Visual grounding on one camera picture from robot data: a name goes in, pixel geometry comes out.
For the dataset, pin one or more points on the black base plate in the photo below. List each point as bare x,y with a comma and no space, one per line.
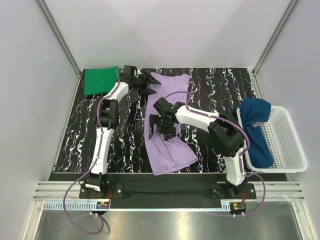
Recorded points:
144,191

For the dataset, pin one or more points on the white plastic basket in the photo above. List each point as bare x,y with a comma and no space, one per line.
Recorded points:
283,143

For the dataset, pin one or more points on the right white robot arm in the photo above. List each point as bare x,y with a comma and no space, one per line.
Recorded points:
226,134

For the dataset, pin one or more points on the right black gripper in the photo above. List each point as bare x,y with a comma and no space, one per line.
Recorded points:
155,119

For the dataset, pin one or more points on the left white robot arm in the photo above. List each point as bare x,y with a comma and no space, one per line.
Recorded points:
107,120

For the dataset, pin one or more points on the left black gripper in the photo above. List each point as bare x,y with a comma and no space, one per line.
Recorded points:
149,79

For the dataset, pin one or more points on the dark blue t shirt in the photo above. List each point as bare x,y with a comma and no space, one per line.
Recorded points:
252,111

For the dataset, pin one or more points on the folded green t shirt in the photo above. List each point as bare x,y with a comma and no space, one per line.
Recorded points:
100,81

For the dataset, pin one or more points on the aluminium rail frame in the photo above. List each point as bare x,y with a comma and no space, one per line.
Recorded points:
61,192

